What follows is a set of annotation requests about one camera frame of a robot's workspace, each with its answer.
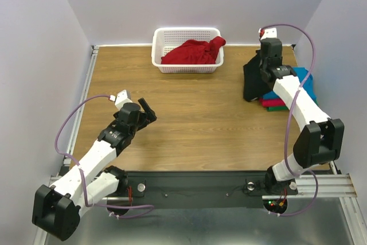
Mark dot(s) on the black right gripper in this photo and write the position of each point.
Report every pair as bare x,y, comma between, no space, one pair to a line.
258,58

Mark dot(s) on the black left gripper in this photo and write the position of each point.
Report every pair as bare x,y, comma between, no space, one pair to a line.
150,114

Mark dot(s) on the black t shirt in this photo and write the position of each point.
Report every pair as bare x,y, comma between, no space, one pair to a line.
254,86

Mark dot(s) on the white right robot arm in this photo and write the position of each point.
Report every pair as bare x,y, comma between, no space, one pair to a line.
320,138

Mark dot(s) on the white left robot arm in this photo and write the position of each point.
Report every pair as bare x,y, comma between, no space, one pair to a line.
58,208

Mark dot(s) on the folded blue t shirt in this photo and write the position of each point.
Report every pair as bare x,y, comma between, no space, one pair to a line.
308,85

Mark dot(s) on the folded pink t shirt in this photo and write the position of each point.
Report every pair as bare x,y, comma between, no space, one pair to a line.
271,102

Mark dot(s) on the folded green t shirt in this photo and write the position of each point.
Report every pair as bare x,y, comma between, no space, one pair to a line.
277,108

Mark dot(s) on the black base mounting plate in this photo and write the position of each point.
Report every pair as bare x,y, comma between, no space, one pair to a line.
216,189

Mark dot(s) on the red t shirt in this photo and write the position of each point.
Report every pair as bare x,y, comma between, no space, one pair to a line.
193,52

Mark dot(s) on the white plastic basket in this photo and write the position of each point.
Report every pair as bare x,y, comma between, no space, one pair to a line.
167,39

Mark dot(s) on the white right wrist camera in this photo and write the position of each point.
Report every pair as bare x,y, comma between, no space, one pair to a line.
267,33

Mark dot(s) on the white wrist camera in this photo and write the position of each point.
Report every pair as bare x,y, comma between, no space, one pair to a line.
120,99
267,33

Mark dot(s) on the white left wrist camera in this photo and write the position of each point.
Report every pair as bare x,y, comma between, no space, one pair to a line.
120,99

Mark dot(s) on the aluminium frame rail right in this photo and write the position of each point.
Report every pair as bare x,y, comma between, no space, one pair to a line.
331,184

